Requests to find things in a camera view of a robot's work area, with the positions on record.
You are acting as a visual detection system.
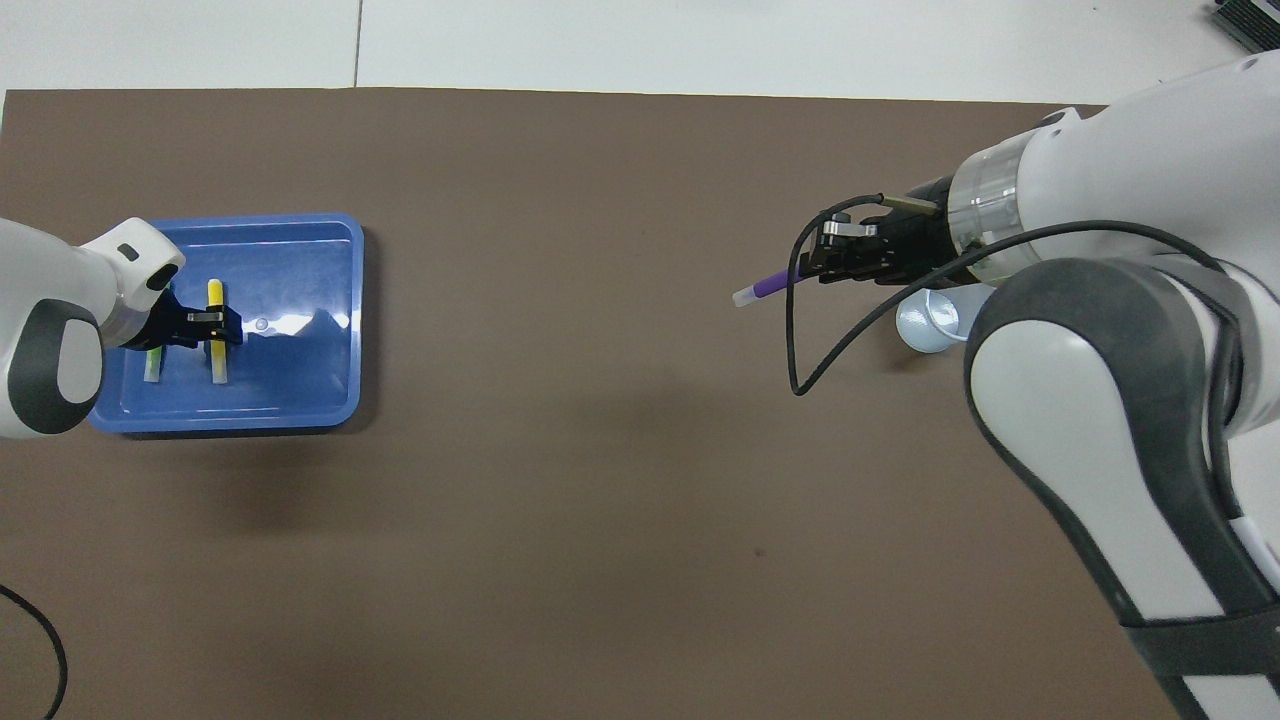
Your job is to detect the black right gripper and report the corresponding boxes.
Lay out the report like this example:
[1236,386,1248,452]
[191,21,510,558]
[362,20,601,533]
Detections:
[808,178,956,286]

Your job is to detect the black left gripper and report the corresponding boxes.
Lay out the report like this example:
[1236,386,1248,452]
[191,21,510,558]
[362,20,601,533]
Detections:
[122,283,244,351]

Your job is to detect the yellow pen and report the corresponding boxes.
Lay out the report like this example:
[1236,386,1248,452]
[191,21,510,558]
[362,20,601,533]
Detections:
[206,278,229,387]

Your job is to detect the green pen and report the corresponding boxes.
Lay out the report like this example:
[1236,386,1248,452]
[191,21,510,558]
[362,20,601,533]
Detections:
[143,285,173,384]

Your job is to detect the purple pen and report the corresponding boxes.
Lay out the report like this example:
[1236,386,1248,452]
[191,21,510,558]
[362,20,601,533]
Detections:
[732,268,813,308]

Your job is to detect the blue plastic tray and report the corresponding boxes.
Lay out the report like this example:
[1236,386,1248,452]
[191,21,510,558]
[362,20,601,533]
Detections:
[88,211,365,435]

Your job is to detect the translucent plastic cup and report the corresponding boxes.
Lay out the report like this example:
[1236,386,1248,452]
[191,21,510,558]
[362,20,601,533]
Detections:
[895,290,986,355]

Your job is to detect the brown table mat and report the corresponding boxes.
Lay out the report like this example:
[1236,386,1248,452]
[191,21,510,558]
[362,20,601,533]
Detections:
[0,88,1201,720]

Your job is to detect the grey laptop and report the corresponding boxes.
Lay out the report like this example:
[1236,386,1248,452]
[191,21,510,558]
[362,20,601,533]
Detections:
[1210,0,1280,53]

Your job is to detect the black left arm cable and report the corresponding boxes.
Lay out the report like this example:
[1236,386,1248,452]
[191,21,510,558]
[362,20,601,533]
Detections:
[0,585,69,720]

